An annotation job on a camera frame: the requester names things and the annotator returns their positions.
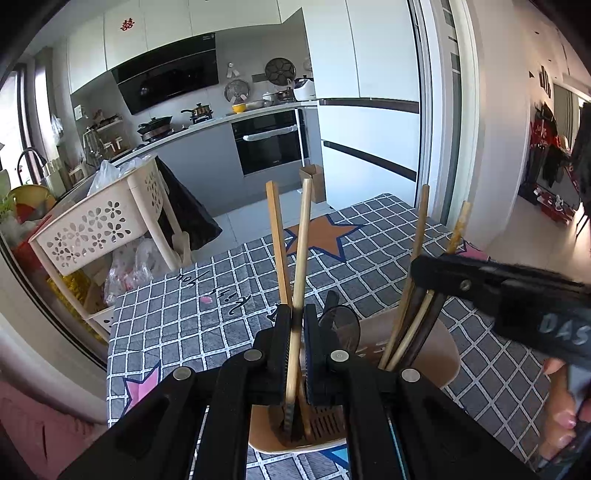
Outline small pot on stove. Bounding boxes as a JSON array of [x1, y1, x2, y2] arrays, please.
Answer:
[[181, 103, 213, 124]]

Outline black utensil handle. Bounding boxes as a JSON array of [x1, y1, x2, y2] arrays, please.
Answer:
[[394, 291, 447, 370]]

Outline patterned bamboo chopstick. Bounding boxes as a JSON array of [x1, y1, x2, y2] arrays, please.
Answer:
[[385, 201, 471, 371]]

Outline hanging black round pan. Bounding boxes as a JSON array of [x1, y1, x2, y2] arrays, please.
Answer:
[[264, 57, 297, 86]]

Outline white upper cabinets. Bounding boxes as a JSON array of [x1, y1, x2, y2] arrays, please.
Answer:
[[65, 1, 310, 94]]

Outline black wok on stove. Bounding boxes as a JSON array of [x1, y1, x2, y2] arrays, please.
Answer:
[[137, 116, 172, 143]]

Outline white refrigerator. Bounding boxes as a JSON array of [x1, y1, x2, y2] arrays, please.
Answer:
[[303, 1, 421, 210]]

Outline person's right hand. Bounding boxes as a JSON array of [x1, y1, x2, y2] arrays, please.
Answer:
[[538, 358, 590, 460]]

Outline black built-in oven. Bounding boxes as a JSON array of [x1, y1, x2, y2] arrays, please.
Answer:
[[231, 109, 308, 175]]

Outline pink box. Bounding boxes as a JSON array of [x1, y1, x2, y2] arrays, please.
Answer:
[[1, 380, 107, 479]]

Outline black range hood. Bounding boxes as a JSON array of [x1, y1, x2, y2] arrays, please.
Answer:
[[111, 33, 219, 115]]

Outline red black rack items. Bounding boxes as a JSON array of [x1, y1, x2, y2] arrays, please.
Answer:
[[518, 102, 590, 226]]

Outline kitchen faucet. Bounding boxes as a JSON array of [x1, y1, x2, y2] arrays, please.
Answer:
[[16, 147, 47, 185]]

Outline checkered grey tablecloth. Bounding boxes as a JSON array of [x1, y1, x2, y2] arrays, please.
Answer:
[[106, 194, 549, 461]]

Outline cardboard box on floor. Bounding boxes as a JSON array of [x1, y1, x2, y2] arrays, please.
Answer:
[[300, 164, 325, 204]]

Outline black bag on cart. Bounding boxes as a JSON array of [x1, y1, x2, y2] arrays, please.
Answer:
[[155, 156, 222, 251]]

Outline black translucent spoon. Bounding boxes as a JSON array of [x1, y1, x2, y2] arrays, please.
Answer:
[[318, 290, 361, 353]]

